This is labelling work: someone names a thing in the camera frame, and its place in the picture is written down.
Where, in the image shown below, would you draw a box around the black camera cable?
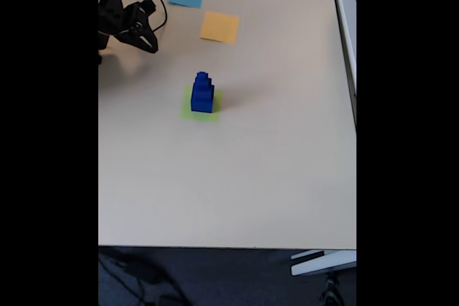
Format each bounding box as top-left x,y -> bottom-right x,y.
138,0 -> 169,34

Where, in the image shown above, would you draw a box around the large blue cube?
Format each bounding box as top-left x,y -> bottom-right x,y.
190,95 -> 215,113

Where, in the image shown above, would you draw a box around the medium blue cube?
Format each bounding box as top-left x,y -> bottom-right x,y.
192,82 -> 216,102

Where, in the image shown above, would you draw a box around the white adjacent table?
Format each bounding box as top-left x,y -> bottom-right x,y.
328,0 -> 357,128

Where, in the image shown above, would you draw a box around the green paper square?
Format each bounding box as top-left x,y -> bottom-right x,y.
179,85 -> 224,123

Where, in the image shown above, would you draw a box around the white table foot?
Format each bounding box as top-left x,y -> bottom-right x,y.
290,249 -> 357,277

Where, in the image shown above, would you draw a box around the orange paper square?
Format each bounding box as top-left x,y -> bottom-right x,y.
199,11 -> 240,46

